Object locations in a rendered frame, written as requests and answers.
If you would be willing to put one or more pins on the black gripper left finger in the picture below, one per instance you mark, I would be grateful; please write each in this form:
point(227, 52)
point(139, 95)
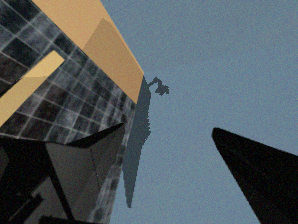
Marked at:
point(77, 170)

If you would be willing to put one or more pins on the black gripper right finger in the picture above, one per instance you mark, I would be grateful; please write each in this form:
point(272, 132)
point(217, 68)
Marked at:
point(268, 177)

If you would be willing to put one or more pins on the tan flat bar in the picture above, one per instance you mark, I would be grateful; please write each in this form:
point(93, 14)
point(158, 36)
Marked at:
point(25, 85)

